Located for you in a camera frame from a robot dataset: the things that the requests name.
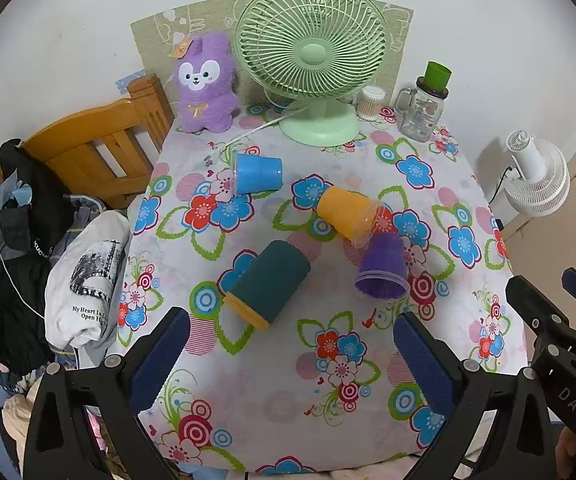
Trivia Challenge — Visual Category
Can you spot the blue felt cup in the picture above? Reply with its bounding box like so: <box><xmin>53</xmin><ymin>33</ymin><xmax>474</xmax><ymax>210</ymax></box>
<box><xmin>231</xmin><ymin>152</ymin><xmax>282</xmax><ymax>195</ymax></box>

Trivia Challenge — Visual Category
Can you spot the purple felt cup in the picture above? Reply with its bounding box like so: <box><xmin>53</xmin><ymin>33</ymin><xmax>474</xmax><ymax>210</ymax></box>
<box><xmin>355</xmin><ymin>233</ymin><xmax>409</xmax><ymax>300</ymax></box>

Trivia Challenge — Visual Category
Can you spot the dark green felt cup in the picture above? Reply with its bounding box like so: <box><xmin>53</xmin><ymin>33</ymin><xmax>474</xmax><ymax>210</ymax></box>
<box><xmin>225</xmin><ymin>240</ymin><xmax>311</xmax><ymax>330</ymax></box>

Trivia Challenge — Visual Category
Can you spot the orange felt cup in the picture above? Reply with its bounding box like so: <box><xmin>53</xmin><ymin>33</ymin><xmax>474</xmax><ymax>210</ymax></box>
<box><xmin>316</xmin><ymin>186</ymin><xmax>382</xmax><ymax>249</ymax></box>

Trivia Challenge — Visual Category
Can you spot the small green cup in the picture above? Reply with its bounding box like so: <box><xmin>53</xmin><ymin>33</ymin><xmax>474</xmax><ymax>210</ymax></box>
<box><xmin>423</xmin><ymin>61</ymin><xmax>452</xmax><ymax>92</ymax></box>

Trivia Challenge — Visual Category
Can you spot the white printed t-shirt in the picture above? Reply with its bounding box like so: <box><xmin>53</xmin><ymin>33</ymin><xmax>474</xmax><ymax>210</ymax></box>
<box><xmin>44</xmin><ymin>210</ymin><xmax>129</xmax><ymax>349</ymax></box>

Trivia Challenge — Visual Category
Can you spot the white small fan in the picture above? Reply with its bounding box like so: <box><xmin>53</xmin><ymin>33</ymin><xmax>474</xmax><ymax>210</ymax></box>
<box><xmin>504</xmin><ymin>130</ymin><xmax>570</xmax><ymax>217</ymax></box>

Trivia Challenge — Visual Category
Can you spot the black clothing pile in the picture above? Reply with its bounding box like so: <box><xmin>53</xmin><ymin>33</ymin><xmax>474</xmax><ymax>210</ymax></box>
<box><xmin>0</xmin><ymin>139</ymin><xmax>75</xmax><ymax>376</ymax></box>

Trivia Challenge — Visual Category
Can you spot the floral tablecloth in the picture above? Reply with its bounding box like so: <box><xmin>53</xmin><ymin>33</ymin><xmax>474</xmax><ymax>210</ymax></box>
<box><xmin>116</xmin><ymin>104</ymin><xmax>527</xmax><ymax>474</ymax></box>

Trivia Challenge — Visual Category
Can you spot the wooden chair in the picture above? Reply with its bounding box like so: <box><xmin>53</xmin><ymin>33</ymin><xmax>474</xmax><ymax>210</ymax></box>
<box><xmin>14</xmin><ymin>75</ymin><xmax>174</xmax><ymax>209</ymax></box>

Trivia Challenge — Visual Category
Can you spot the glass mug jar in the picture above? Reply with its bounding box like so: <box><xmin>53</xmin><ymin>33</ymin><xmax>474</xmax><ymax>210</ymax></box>
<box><xmin>394</xmin><ymin>76</ymin><xmax>448</xmax><ymax>142</ymax></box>

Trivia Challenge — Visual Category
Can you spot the cotton swab container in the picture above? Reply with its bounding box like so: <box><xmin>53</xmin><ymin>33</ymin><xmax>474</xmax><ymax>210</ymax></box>
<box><xmin>356</xmin><ymin>84</ymin><xmax>385</xmax><ymax>120</ymax></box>

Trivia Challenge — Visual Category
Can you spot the purple plush toy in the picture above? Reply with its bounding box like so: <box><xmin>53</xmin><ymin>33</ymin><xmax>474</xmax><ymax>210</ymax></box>
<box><xmin>173</xmin><ymin>32</ymin><xmax>238</xmax><ymax>133</ymax></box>

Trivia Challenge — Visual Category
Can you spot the green desk fan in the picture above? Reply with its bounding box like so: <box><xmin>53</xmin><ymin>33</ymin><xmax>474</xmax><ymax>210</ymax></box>
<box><xmin>235</xmin><ymin>0</ymin><xmax>390</xmax><ymax>148</ymax></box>

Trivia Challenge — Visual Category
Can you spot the white charging cable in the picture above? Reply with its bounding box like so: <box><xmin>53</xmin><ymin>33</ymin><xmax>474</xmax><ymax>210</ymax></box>
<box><xmin>0</xmin><ymin>209</ymin><xmax>47</xmax><ymax>321</ymax></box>

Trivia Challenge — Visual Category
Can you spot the white fan cable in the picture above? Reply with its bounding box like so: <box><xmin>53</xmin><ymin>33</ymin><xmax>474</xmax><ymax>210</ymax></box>
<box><xmin>214</xmin><ymin>112</ymin><xmax>297</xmax><ymax>158</ymax></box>

